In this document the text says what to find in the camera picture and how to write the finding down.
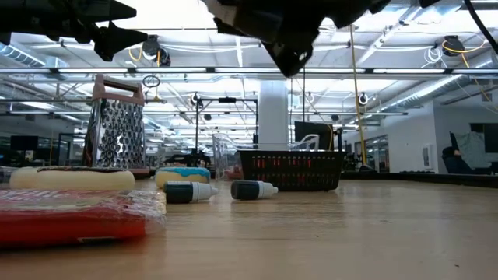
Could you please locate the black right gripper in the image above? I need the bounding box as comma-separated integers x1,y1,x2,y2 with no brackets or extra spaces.
202,0,390,78

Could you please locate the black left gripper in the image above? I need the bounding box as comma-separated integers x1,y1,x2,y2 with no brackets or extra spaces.
0,0,149,62

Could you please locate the black dropper bottle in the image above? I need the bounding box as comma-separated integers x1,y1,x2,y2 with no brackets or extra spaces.
230,179,279,201

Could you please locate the chocolate frosted toy donut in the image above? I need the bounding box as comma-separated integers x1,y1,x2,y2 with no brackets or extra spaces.
9,165,136,191

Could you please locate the blue frosted toy donut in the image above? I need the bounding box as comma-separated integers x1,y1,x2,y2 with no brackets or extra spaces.
154,166,212,190

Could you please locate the dark green dropper bottle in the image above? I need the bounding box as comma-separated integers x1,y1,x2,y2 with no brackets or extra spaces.
163,180,219,205

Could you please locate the white building column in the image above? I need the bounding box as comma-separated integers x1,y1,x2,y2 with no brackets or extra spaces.
258,79,291,151

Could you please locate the long ceiling light strip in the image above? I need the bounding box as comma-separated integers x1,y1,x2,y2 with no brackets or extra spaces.
0,65,498,77

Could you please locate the black computer monitor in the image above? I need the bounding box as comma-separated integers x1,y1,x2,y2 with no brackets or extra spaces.
294,120,335,152

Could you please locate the black plastic basket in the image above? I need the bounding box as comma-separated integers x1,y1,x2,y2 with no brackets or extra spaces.
237,149,346,192

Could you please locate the metal box grater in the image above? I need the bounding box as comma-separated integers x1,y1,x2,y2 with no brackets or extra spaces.
82,73,147,170

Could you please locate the black screen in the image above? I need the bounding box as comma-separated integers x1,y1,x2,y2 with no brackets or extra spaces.
468,122,498,153
9,135,39,151

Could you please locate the person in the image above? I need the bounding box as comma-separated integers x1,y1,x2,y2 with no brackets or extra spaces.
441,144,475,175

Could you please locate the grey cloth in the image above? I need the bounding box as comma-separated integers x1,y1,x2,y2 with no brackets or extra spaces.
454,131,492,169

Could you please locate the black hanging ring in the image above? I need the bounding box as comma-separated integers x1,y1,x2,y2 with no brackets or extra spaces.
142,74,161,89

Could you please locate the yellow hanging cable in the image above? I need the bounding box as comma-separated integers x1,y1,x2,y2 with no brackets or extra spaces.
349,23,370,166

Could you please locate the black stand frame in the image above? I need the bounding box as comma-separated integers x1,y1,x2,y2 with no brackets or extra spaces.
194,96,260,156

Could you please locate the silver ventilation duct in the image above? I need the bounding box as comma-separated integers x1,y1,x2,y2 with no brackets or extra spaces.
381,73,464,112

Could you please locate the black table frame rail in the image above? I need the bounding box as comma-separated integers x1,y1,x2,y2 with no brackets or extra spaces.
132,167,498,188

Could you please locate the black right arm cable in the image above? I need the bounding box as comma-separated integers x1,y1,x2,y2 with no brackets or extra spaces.
462,0,498,54

